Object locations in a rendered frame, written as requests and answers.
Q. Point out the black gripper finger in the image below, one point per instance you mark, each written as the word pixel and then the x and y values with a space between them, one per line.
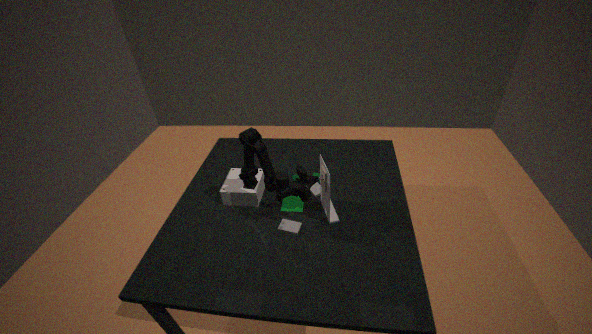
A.
pixel 311 178
pixel 310 184

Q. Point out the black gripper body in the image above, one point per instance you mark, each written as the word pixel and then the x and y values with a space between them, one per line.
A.
pixel 302 173

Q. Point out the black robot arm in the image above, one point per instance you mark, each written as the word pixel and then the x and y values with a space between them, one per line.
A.
pixel 278 181

